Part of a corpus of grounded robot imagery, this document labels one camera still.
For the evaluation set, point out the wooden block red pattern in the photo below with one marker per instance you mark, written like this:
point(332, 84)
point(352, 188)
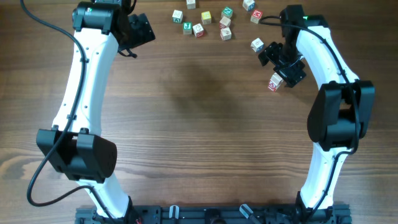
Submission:
point(224, 22)

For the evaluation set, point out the green N wooden block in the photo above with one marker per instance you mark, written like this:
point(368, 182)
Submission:
point(227, 12)

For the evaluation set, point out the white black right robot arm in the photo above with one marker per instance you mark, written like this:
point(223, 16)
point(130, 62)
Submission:
point(341, 111)

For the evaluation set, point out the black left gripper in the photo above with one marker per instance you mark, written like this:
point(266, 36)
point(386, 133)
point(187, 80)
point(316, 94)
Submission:
point(142, 32)

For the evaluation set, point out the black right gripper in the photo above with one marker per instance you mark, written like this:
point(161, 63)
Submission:
point(283, 62)

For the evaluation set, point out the green J wooden block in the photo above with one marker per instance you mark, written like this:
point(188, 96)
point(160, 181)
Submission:
point(187, 28)

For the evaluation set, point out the wooden block red drawing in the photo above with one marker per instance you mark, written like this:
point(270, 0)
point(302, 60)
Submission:
point(225, 33)

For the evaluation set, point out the wooden block blue side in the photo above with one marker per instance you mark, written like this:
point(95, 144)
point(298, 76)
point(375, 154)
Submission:
point(257, 45)

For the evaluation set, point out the plain wooden block top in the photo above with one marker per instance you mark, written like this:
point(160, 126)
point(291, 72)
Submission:
point(191, 4)

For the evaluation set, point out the red M wooden block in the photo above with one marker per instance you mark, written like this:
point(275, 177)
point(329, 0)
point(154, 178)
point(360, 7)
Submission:
point(256, 16)

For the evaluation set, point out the wooden block red side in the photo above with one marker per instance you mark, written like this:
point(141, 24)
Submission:
point(198, 30)

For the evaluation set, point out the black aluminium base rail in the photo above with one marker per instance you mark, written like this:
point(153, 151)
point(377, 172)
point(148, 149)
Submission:
point(283, 213)

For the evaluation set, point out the wooden block green side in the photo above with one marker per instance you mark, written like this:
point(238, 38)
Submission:
point(177, 16)

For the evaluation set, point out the red A wooden block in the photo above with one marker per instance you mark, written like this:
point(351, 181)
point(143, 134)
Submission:
point(275, 82)

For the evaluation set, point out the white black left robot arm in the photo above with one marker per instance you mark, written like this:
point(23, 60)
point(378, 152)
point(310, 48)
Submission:
point(73, 145)

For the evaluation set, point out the yellow wooden block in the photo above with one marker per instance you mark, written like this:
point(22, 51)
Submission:
point(206, 17)

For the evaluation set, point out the wooden block blue top right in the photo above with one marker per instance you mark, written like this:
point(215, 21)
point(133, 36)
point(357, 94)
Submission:
point(248, 5)

